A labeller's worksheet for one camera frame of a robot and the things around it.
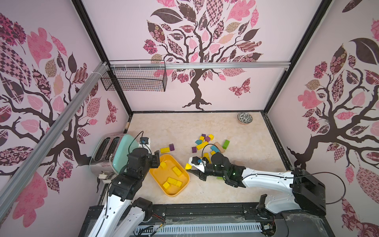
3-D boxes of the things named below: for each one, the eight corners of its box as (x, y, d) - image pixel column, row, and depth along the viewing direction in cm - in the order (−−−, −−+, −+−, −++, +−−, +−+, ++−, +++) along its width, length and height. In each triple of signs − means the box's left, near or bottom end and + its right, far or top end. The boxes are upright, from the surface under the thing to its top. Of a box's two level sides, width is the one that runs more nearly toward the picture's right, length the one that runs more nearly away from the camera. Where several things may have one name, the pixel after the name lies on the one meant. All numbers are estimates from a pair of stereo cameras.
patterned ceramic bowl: (238, 124, 114) (240, 121, 110) (236, 116, 120) (237, 112, 117) (252, 124, 114) (254, 121, 110) (249, 116, 120) (250, 112, 117)
